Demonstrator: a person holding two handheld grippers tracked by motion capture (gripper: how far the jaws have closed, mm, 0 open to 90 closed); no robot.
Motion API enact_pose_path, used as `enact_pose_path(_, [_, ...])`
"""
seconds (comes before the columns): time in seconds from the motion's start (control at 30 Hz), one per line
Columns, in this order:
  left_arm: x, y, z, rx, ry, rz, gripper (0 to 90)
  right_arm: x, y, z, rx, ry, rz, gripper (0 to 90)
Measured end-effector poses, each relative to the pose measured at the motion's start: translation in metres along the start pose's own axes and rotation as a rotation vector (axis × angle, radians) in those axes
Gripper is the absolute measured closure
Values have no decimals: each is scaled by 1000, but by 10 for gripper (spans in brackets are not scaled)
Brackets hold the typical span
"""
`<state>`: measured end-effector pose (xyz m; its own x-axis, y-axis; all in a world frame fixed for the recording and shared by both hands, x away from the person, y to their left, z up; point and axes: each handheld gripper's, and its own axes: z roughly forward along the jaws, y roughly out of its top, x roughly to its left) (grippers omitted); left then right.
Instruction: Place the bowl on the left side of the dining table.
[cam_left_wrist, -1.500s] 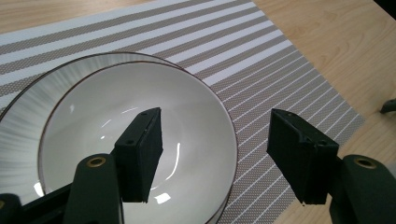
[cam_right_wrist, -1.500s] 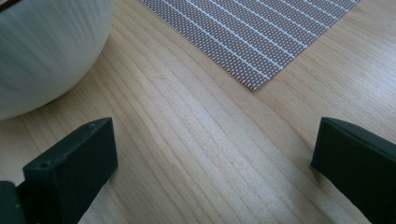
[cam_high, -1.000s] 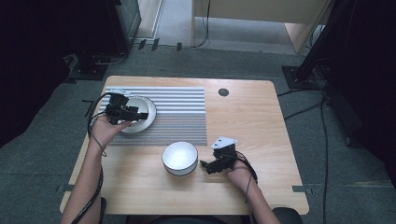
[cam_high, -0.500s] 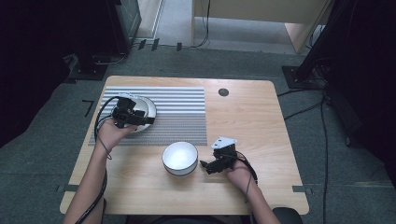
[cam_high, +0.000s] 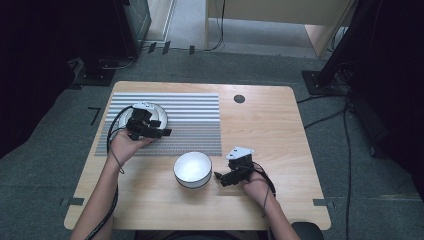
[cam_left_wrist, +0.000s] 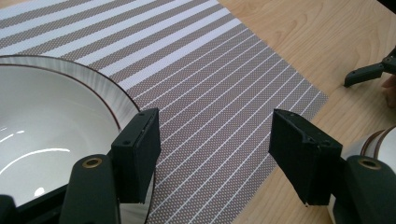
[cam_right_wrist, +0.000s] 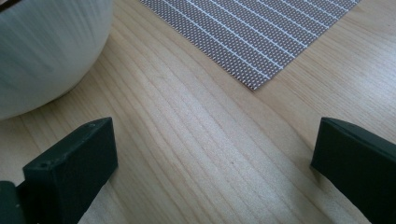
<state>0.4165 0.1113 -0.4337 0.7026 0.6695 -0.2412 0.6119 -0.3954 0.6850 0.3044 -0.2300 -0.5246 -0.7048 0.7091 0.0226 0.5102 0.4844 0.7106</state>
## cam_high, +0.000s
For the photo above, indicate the light wooden cabinet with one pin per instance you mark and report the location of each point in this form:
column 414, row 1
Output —
column 283, row 10

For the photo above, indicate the person's right hand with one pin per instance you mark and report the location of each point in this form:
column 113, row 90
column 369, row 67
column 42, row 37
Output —
column 256, row 188

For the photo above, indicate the white plate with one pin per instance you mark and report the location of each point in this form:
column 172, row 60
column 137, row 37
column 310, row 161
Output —
column 160, row 115

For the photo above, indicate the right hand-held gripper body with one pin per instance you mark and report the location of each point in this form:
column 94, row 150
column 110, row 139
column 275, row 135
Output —
column 240, row 163

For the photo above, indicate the black tape corner mark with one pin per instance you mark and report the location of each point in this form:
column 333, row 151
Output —
column 96, row 115

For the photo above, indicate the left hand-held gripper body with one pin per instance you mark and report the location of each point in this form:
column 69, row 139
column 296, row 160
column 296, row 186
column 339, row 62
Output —
column 140, row 116

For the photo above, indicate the grey striped placemat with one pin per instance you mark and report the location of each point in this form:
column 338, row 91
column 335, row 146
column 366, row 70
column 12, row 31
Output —
column 193, row 133

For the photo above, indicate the black metal stand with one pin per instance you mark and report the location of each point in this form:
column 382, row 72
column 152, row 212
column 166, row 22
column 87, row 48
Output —
column 113, row 40
column 336, row 56

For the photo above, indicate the person's left hand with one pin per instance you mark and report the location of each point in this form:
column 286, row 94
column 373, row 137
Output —
column 125, row 148

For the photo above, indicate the white bowl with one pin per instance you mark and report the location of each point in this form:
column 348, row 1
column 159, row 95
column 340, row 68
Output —
column 192, row 168

